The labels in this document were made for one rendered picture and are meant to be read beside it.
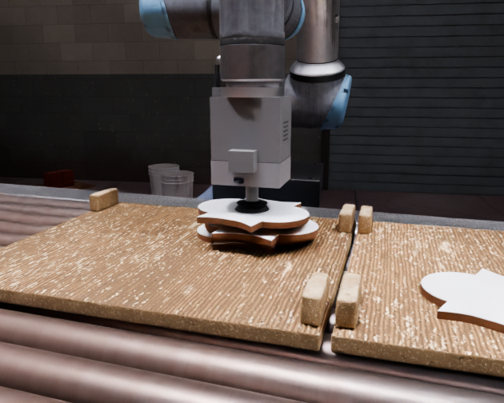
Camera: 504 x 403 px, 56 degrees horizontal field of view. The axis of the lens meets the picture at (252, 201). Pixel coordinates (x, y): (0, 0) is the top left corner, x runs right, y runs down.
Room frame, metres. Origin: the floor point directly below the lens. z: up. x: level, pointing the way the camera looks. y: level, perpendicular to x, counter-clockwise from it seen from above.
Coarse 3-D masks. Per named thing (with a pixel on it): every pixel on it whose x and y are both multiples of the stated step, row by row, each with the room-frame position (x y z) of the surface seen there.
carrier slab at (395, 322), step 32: (384, 224) 0.66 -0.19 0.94; (352, 256) 0.53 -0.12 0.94; (384, 256) 0.53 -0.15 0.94; (416, 256) 0.53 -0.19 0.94; (448, 256) 0.53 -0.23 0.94; (480, 256) 0.53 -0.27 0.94; (384, 288) 0.44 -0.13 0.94; (416, 288) 0.44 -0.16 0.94; (384, 320) 0.37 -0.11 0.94; (416, 320) 0.37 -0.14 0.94; (448, 320) 0.37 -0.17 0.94; (352, 352) 0.34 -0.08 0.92; (384, 352) 0.34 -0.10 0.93; (416, 352) 0.33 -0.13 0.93; (448, 352) 0.32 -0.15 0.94; (480, 352) 0.32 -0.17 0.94
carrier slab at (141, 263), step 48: (48, 240) 0.59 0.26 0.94; (96, 240) 0.59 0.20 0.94; (144, 240) 0.59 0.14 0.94; (192, 240) 0.59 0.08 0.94; (336, 240) 0.59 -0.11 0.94; (0, 288) 0.44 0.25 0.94; (48, 288) 0.44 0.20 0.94; (96, 288) 0.44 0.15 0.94; (144, 288) 0.44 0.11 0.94; (192, 288) 0.44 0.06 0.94; (240, 288) 0.44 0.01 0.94; (288, 288) 0.44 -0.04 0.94; (336, 288) 0.45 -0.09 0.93; (240, 336) 0.37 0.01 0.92; (288, 336) 0.35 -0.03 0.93
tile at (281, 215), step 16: (208, 208) 0.58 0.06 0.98; (224, 208) 0.58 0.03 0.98; (272, 208) 0.58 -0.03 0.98; (288, 208) 0.58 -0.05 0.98; (224, 224) 0.54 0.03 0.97; (240, 224) 0.52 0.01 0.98; (256, 224) 0.52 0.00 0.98; (272, 224) 0.52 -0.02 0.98; (288, 224) 0.53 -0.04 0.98; (304, 224) 0.54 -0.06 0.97
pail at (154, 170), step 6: (150, 168) 4.46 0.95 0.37; (156, 168) 4.67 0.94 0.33; (162, 168) 4.70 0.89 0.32; (168, 168) 4.43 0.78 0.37; (174, 168) 4.47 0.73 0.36; (150, 174) 4.46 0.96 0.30; (156, 174) 4.43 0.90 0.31; (150, 180) 4.49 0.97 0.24; (156, 180) 4.44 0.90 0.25; (150, 186) 4.52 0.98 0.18; (156, 186) 4.44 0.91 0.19; (156, 192) 4.45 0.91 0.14
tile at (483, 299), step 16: (448, 272) 0.46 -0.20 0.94; (480, 272) 0.46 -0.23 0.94; (432, 288) 0.42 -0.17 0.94; (448, 288) 0.42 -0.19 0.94; (464, 288) 0.42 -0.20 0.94; (480, 288) 0.42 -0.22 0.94; (496, 288) 0.42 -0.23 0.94; (448, 304) 0.39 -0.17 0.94; (464, 304) 0.39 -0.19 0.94; (480, 304) 0.39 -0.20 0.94; (496, 304) 0.39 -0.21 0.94; (464, 320) 0.37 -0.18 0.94; (480, 320) 0.36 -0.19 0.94; (496, 320) 0.36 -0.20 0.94
